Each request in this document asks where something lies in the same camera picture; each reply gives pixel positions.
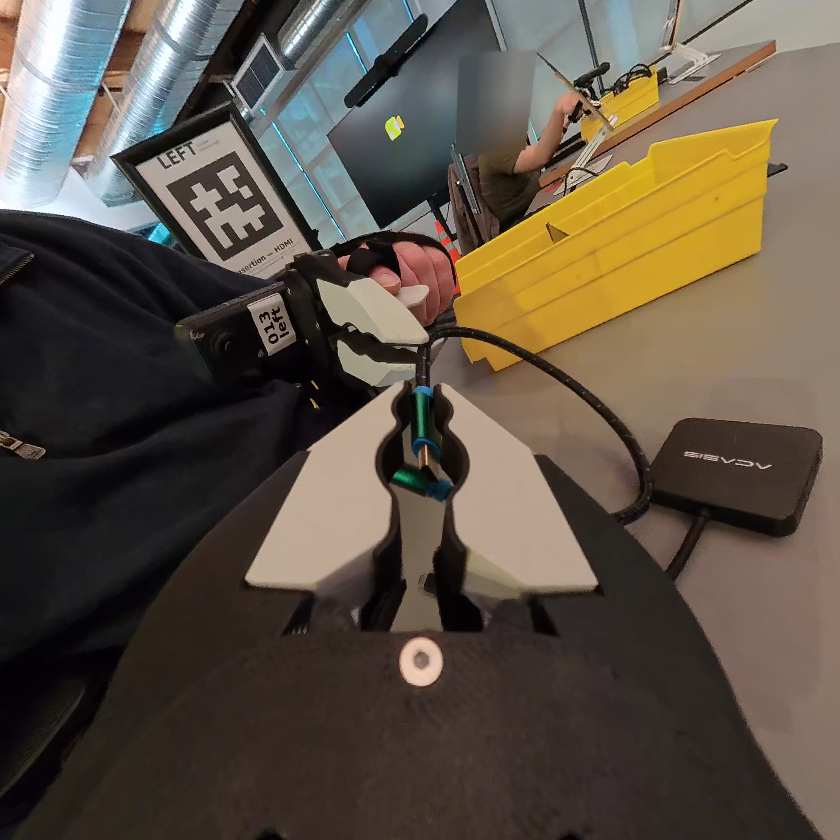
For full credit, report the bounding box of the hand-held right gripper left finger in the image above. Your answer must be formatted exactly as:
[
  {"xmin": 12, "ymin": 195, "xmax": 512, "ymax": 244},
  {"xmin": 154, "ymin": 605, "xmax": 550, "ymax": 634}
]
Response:
[{"xmin": 244, "ymin": 382, "xmax": 409, "ymax": 599}]

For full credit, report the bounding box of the black video bar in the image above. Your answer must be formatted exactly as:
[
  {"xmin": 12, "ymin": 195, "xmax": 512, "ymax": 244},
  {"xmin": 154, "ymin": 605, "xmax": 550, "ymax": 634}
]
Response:
[{"xmin": 343, "ymin": 16, "xmax": 429, "ymax": 109}]

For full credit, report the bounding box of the white laptop stand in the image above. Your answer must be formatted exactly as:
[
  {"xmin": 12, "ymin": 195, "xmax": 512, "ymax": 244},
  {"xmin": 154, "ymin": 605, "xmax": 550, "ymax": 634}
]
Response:
[{"xmin": 658, "ymin": 0, "xmax": 723, "ymax": 84}]

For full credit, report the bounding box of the black framed sign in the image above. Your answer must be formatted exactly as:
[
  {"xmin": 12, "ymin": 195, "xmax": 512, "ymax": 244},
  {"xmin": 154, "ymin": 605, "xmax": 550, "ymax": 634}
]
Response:
[{"xmin": 110, "ymin": 101, "xmax": 324, "ymax": 280}]

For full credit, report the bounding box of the yellow plastic bin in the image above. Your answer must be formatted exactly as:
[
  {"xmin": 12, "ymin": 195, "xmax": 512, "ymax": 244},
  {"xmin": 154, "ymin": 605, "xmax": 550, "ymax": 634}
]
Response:
[{"xmin": 579, "ymin": 66, "xmax": 660, "ymax": 142}]

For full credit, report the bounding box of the yellow divided storage bin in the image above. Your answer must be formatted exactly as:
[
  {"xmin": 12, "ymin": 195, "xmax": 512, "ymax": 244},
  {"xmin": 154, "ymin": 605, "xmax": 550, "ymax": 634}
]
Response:
[{"xmin": 454, "ymin": 119, "xmax": 780, "ymax": 371}]

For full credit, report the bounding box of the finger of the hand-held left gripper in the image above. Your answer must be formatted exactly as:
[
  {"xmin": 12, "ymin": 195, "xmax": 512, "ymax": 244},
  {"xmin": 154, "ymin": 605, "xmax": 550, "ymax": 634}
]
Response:
[
  {"xmin": 331, "ymin": 331, "xmax": 422, "ymax": 389},
  {"xmin": 315, "ymin": 276, "xmax": 432, "ymax": 347}
]

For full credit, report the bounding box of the large black television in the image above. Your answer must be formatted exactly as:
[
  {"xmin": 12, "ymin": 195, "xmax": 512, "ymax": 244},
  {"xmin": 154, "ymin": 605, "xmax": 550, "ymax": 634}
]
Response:
[{"xmin": 327, "ymin": 0, "xmax": 514, "ymax": 227}]

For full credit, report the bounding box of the black and silver usb hub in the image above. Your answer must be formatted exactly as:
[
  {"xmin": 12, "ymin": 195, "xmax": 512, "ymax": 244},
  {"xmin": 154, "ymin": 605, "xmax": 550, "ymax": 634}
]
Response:
[{"xmin": 419, "ymin": 418, "xmax": 824, "ymax": 595}]

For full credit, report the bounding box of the wooden edged desk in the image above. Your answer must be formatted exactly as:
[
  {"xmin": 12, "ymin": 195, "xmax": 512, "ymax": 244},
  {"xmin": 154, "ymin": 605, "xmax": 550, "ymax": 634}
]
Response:
[{"xmin": 538, "ymin": 39, "xmax": 778, "ymax": 191}]

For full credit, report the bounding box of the white wall vent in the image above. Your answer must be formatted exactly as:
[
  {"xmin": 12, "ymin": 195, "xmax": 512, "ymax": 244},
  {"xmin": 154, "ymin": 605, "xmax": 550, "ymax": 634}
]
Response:
[{"xmin": 230, "ymin": 34, "xmax": 291, "ymax": 111}]

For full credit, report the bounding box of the silver ventilation duct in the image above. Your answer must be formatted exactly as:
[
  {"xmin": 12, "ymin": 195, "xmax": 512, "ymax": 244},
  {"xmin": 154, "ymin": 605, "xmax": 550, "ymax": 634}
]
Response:
[
  {"xmin": 0, "ymin": 0, "xmax": 132, "ymax": 206},
  {"xmin": 85, "ymin": 0, "xmax": 221, "ymax": 206}
]

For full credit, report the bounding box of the person's left hand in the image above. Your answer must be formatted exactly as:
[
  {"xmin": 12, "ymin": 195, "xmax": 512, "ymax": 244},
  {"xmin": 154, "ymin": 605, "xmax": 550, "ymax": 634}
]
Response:
[{"xmin": 336, "ymin": 236, "xmax": 458, "ymax": 328}]

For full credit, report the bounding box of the black braided hdmi cable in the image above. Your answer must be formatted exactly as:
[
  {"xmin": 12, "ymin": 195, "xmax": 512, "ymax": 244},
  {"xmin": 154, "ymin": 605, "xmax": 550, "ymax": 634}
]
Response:
[{"xmin": 387, "ymin": 327, "xmax": 652, "ymax": 525}]

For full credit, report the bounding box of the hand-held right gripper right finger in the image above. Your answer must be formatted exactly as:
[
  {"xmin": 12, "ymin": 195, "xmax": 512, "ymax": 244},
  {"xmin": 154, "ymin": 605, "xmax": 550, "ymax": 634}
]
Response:
[{"xmin": 430, "ymin": 384, "xmax": 599, "ymax": 601}]

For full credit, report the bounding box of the silver ceiling pipe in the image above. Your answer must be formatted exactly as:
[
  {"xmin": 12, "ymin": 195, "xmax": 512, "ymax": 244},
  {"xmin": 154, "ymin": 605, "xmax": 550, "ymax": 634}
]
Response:
[{"xmin": 279, "ymin": 0, "xmax": 371, "ymax": 61}]

